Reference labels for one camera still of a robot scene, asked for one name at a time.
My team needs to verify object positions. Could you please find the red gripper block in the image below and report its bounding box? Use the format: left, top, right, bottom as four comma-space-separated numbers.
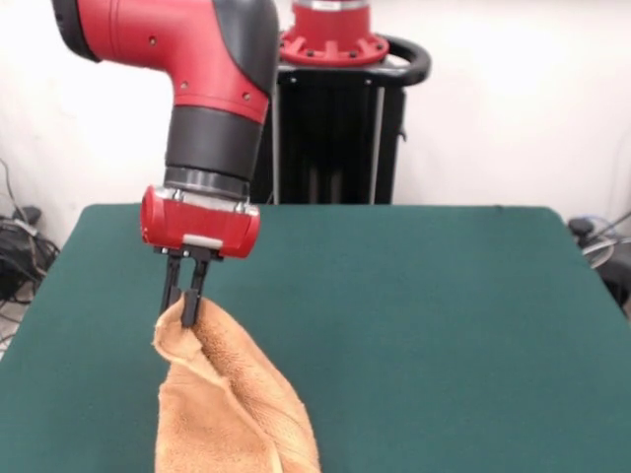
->
139, 185, 261, 329

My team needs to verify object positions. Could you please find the tan terry towel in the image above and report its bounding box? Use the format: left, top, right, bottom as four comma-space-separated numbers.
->
150, 294, 324, 473

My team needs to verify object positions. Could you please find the dark green table cloth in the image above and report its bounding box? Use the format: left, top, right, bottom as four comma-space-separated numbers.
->
0, 204, 631, 473

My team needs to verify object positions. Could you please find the grey chair base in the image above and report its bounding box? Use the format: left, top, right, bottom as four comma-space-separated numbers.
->
566, 216, 631, 316

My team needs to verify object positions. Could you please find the black cable tangle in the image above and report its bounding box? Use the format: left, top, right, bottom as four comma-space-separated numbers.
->
0, 157, 61, 306

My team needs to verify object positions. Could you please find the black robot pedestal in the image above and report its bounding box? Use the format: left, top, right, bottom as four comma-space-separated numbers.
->
255, 32, 433, 206

